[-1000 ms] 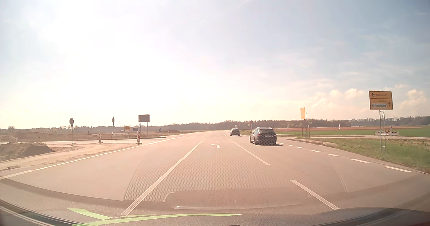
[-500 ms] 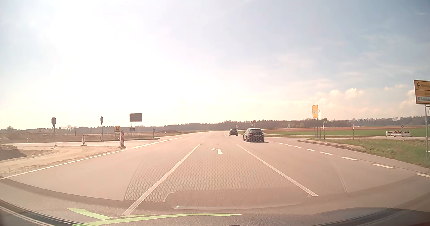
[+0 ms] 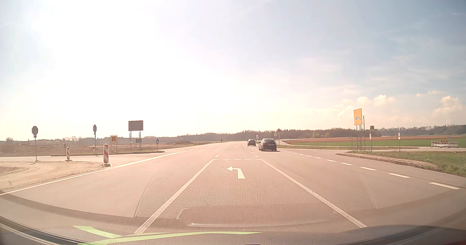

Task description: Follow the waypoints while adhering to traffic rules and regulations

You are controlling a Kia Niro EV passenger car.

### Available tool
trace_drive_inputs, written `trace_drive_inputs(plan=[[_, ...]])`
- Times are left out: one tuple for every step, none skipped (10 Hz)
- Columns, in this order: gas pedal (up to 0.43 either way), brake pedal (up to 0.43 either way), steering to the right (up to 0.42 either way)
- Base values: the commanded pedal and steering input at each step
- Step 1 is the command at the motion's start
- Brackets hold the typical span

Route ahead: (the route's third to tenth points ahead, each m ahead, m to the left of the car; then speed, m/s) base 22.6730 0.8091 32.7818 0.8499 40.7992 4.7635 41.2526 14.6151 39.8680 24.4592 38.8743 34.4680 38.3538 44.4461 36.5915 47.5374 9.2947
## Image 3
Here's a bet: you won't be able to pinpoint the dark estate car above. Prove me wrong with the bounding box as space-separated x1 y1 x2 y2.
258 139 277 152

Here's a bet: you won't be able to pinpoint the distant wood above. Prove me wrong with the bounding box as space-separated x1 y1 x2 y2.
73 124 466 144

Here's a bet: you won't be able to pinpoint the grey asphalt road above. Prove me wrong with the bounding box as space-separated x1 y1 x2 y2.
0 141 466 238

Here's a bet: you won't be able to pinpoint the large grey billboard back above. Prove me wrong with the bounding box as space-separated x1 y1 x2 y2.
128 120 144 148

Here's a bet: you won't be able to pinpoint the road markings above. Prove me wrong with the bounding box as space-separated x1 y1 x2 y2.
0 143 461 235

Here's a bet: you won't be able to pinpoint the car's own bonnet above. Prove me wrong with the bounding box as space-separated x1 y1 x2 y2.
0 216 466 245

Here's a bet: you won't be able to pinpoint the tall yellow road sign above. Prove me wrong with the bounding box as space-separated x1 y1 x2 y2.
353 108 363 152

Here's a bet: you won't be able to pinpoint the brown fallow field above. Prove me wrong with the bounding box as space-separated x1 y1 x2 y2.
0 141 219 157

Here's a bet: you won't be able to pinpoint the green and brown field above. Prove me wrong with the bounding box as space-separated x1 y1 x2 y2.
282 135 466 148

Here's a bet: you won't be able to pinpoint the sandy bare ground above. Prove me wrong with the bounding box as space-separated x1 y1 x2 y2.
0 161 110 193

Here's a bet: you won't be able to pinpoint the octagonal road sign back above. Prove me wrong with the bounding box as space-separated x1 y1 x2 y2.
31 126 39 162

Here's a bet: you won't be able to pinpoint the grass verge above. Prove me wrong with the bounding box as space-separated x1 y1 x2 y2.
346 150 466 177

